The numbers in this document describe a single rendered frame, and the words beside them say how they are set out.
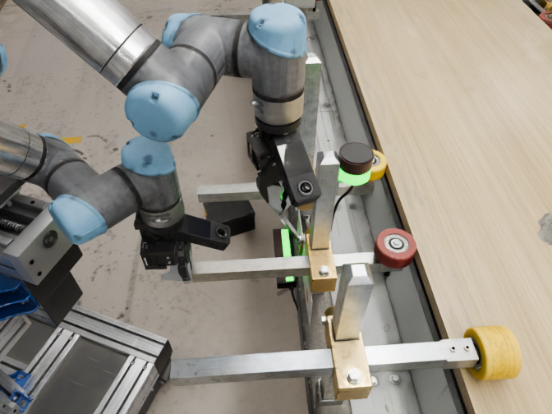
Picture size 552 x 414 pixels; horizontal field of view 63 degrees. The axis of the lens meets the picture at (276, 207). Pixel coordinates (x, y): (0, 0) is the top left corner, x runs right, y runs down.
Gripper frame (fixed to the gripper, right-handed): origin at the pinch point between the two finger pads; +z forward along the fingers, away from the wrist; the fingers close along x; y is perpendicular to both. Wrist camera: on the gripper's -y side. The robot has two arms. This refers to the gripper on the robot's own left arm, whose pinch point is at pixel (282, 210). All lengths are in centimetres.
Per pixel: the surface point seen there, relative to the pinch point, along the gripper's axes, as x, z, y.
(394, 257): -18.6, 10.1, -11.8
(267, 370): 13.5, 4.6, -24.2
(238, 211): -16, 89, 80
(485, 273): -32.4, 10.7, -21.7
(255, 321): -5, 101, 33
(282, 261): 0.1, 14.8, -0.9
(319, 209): -6.9, 1.4, -1.4
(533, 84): -91, 11, 24
